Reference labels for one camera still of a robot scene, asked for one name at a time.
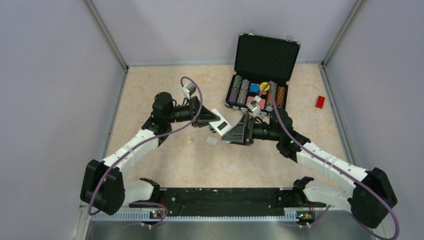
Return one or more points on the red block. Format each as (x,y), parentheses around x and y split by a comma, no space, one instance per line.
(320,102)

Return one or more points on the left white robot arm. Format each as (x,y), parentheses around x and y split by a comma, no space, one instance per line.
(103,183)

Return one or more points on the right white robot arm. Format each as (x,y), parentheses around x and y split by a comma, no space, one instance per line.
(366,194)

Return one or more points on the white battery cover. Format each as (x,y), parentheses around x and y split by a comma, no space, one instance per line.
(212,141)

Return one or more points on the blue dealer chip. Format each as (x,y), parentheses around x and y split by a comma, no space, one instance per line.
(254,88)

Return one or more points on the black poker chip case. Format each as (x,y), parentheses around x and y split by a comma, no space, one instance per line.
(262,59)

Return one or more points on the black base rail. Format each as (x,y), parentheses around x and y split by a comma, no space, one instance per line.
(178,204)

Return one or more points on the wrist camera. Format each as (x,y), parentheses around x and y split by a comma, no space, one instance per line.
(188,90)
(252,104)

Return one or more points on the yellow dealer chip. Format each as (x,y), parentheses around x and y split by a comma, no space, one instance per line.
(264,86)

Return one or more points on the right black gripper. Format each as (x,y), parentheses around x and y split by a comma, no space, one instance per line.
(243,133)

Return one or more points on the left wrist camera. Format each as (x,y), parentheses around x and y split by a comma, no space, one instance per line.
(188,90)

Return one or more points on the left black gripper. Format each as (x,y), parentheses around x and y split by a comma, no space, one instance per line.
(207,116)

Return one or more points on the white remote control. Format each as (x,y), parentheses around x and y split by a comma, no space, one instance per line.
(221,126)

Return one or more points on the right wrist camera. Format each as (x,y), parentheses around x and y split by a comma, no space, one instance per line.
(252,104)

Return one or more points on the red card deck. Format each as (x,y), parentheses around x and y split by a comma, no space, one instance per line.
(261,103)

